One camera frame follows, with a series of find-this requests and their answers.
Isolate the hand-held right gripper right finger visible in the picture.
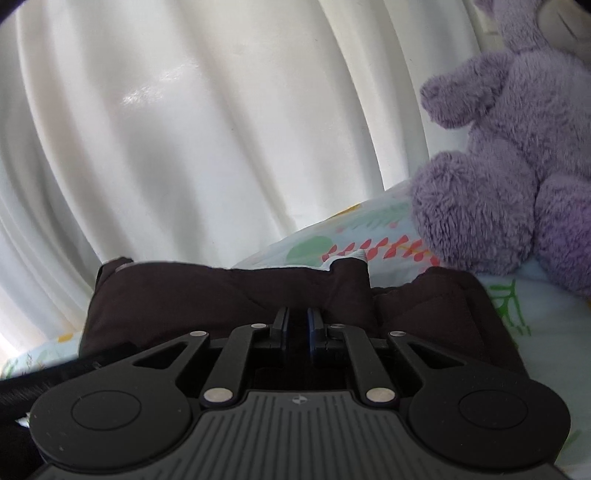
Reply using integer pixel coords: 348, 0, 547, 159
307, 308, 465, 410

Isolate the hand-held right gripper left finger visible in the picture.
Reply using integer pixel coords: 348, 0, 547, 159
133, 307, 291, 410

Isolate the white curtain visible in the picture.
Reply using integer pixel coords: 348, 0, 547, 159
0, 0, 492, 363

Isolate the floral printed bed sheet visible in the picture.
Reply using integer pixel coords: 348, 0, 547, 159
0, 182, 591, 480

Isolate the dark brown garment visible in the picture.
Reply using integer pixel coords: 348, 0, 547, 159
78, 257, 537, 386

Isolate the purple plush toy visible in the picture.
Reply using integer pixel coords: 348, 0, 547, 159
409, 0, 591, 299

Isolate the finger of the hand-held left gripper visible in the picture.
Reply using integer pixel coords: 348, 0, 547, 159
0, 352, 134, 418

